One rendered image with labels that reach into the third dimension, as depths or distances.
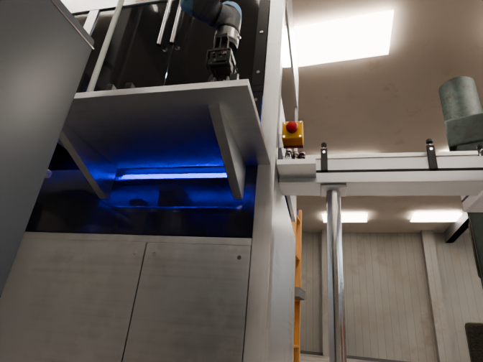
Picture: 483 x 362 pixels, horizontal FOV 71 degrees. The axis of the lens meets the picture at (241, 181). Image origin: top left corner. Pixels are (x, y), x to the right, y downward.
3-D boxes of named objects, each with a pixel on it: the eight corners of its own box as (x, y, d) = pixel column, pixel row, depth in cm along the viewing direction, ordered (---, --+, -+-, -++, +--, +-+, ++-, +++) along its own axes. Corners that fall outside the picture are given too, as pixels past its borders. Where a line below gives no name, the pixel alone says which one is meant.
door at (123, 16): (67, 102, 152) (100, 11, 177) (161, 95, 141) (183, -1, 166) (65, 101, 152) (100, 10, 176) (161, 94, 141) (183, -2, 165)
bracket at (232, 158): (233, 200, 112) (237, 165, 117) (243, 200, 111) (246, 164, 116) (202, 147, 82) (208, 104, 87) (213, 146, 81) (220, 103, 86)
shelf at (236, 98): (103, 177, 137) (104, 173, 138) (273, 174, 121) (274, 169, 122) (6, 103, 95) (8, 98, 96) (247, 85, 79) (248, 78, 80)
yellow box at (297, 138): (283, 149, 124) (284, 132, 127) (303, 148, 122) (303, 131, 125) (281, 138, 117) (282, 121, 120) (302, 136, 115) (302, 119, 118)
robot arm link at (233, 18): (212, 11, 109) (234, 24, 113) (208, 36, 105) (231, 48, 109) (224, -7, 103) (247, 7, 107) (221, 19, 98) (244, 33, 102)
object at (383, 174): (277, 180, 121) (279, 143, 128) (282, 197, 135) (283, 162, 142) (494, 178, 106) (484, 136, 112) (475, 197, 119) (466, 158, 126)
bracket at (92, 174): (101, 199, 123) (111, 167, 128) (108, 199, 122) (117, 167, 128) (31, 153, 93) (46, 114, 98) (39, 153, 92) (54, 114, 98)
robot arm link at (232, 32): (218, 45, 108) (243, 43, 106) (217, 57, 106) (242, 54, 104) (211, 26, 101) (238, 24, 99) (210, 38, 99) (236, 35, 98)
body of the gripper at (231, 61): (203, 66, 94) (208, 34, 98) (212, 86, 101) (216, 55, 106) (230, 63, 92) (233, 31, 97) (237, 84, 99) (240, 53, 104)
